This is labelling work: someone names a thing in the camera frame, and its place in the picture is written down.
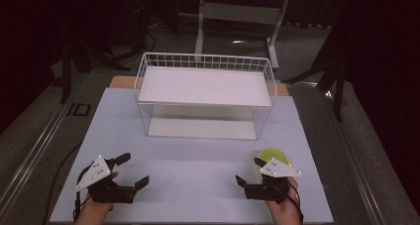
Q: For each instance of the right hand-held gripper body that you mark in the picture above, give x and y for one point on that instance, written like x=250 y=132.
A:
x=275 y=188

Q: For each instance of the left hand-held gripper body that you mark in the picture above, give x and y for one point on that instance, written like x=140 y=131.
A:
x=99 y=185

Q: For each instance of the yellow-green bowl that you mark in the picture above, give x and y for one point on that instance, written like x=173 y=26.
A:
x=274 y=154

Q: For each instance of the person's right hand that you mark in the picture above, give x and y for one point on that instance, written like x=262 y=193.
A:
x=285 y=213

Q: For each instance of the person's left hand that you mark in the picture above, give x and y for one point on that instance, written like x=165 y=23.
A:
x=94 y=213

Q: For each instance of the pale table cover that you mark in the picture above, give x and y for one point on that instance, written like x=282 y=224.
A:
x=191 y=172

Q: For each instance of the dark metal stand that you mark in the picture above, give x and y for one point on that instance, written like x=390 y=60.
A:
x=66 y=73
x=336 y=86

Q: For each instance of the metal floor rail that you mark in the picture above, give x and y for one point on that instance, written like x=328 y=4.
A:
x=356 y=165
x=36 y=149

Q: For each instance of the white metal stand frame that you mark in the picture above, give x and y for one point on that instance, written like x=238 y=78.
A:
x=241 y=13

